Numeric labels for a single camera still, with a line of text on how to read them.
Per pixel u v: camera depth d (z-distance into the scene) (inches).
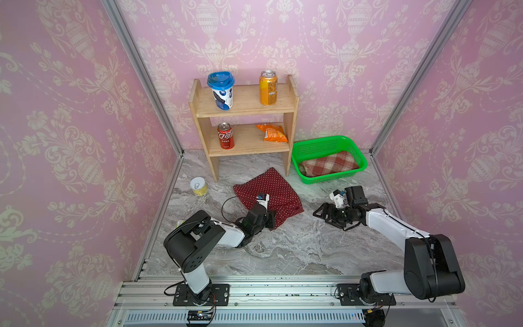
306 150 47.7
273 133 35.9
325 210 31.3
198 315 28.5
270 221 32.3
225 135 33.6
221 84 26.9
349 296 28.7
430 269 16.8
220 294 29.1
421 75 33.7
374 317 28.1
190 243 18.7
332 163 41.3
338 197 33.0
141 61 32.8
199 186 39.3
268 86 27.6
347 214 29.3
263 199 32.3
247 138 38.4
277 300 29.3
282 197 38.9
